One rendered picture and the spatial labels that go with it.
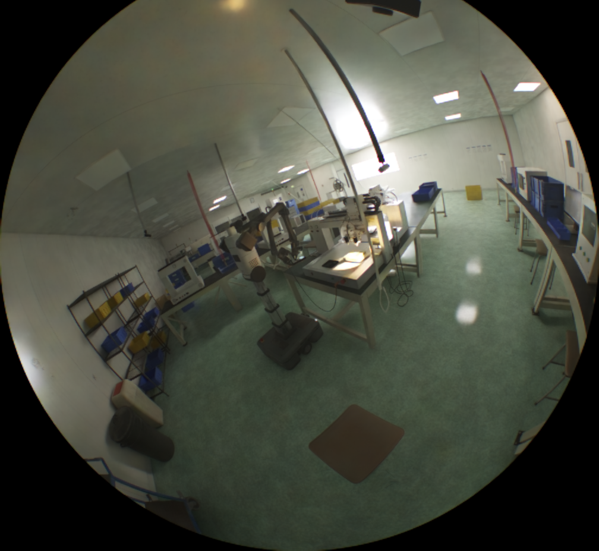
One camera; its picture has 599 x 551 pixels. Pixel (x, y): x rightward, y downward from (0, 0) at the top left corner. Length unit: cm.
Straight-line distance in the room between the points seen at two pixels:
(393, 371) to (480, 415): 94
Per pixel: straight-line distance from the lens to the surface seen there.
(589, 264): 195
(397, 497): 162
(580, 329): 159
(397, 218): 179
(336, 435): 114
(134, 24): 132
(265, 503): 182
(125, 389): 261
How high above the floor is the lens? 158
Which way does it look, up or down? 17 degrees down
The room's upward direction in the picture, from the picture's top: 22 degrees counter-clockwise
